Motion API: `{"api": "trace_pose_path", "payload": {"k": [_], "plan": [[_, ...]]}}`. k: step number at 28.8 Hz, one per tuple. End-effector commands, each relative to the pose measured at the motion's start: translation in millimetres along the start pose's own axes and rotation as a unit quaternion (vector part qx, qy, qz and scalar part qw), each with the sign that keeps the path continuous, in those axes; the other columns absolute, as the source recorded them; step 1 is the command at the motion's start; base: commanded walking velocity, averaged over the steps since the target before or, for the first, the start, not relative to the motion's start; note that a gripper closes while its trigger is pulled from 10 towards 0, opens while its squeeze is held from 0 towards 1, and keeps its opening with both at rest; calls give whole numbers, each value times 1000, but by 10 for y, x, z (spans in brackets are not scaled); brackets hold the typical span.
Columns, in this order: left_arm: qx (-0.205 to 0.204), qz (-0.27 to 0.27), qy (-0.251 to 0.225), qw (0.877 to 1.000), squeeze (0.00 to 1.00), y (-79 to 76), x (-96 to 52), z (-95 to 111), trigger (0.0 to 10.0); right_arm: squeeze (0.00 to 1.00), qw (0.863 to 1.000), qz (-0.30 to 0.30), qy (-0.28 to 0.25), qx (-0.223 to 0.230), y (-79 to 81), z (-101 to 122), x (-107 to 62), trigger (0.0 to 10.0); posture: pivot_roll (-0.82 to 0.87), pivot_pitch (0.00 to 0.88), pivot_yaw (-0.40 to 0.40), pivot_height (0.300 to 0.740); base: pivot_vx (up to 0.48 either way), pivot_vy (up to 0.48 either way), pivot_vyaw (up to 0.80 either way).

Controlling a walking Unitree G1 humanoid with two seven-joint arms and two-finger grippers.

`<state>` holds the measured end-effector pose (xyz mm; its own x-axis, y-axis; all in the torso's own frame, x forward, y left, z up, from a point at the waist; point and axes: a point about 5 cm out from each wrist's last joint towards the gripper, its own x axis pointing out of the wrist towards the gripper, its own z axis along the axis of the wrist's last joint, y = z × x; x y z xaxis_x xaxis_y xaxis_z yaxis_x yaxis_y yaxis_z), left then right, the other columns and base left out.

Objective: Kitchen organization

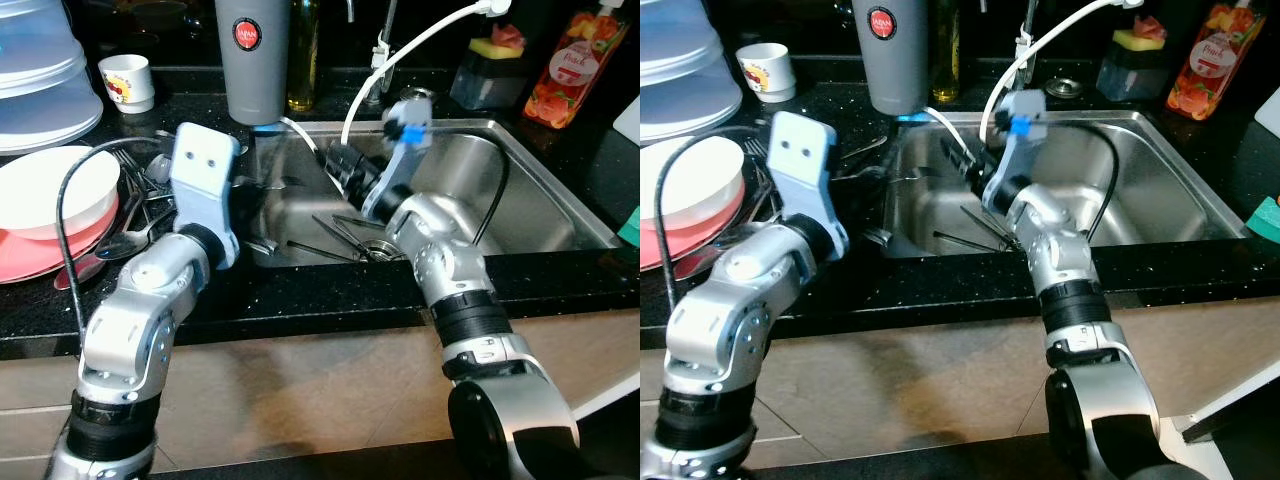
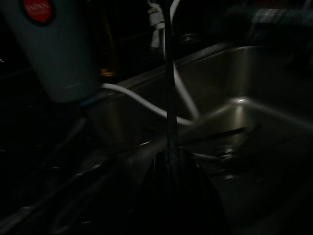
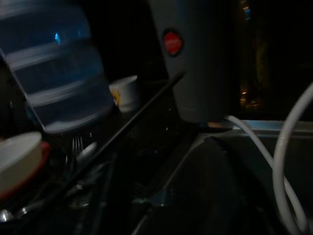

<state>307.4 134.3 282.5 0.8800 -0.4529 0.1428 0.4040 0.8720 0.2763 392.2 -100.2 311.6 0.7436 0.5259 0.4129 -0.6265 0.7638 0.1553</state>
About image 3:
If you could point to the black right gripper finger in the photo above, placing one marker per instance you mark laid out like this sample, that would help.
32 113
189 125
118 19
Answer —
122 133

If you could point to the white printed cup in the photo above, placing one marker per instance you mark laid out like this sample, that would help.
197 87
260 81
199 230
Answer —
127 95

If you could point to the steel spoon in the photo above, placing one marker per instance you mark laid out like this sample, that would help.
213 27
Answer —
85 153
5 215

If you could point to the steel fork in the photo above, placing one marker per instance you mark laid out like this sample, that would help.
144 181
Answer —
77 145

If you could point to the red plate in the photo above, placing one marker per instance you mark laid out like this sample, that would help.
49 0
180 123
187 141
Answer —
45 147

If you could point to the grey tumbler with red logo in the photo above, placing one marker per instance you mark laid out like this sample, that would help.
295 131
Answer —
203 73

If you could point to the translucent plastic container stack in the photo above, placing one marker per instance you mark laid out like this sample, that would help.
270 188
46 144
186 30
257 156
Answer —
49 61

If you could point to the white plate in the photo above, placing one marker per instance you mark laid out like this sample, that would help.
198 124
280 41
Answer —
17 159

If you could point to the stainless steel sink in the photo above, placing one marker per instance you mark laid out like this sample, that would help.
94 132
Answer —
244 195

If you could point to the olive oil glass bottle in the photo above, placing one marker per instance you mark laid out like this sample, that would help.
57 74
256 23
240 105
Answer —
244 49

